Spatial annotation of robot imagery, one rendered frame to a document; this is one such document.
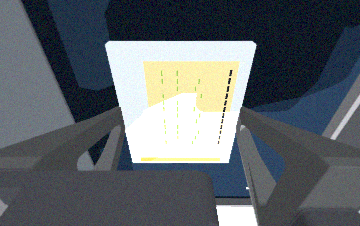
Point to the dark grey gel imager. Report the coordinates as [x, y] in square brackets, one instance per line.
[55, 71]

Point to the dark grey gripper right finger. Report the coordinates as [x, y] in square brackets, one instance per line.
[319, 172]

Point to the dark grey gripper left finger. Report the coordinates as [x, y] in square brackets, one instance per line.
[59, 150]

